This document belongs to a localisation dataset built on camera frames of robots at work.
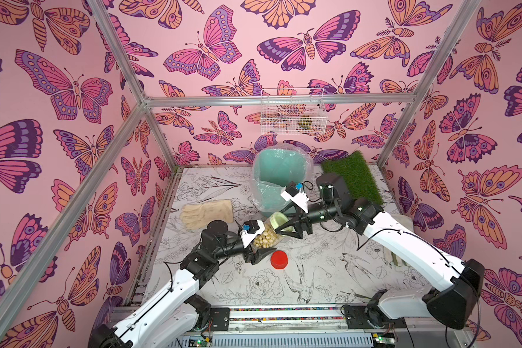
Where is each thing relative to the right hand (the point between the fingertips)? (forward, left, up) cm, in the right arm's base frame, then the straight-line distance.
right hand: (281, 218), depth 66 cm
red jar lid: (-2, 0, -29) cm, 29 cm away
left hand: (-2, +4, -8) cm, 9 cm away
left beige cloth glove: (+18, +38, -28) cm, 50 cm away
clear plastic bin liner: (+37, -7, -3) cm, 37 cm away
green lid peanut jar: (-6, +4, -3) cm, 7 cm away
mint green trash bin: (+33, +2, -13) cm, 36 cm away
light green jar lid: (-1, +1, 0) cm, 1 cm away
